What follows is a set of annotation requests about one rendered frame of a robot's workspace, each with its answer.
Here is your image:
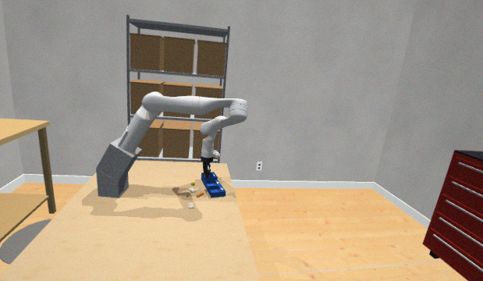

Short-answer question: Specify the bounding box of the blue three-compartment bin rack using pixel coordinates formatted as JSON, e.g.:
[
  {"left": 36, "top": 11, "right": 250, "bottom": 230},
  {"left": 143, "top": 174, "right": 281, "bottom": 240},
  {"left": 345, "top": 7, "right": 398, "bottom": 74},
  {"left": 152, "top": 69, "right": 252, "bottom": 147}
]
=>
[{"left": 201, "top": 172, "right": 226, "bottom": 197}]

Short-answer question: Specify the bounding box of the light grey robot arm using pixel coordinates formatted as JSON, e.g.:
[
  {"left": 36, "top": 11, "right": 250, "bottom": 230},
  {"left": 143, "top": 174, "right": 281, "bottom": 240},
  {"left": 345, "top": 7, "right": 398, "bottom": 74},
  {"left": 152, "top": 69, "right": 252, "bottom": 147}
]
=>
[{"left": 118, "top": 92, "right": 247, "bottom": 158}]

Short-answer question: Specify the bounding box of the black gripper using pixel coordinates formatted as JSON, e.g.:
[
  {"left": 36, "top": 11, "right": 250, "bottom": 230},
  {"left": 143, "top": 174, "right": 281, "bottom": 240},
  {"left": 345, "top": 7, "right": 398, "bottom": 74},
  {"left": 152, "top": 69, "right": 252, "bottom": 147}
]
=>
[{"left": 201, "top": 156, "right": 213, "bottom": 178}]

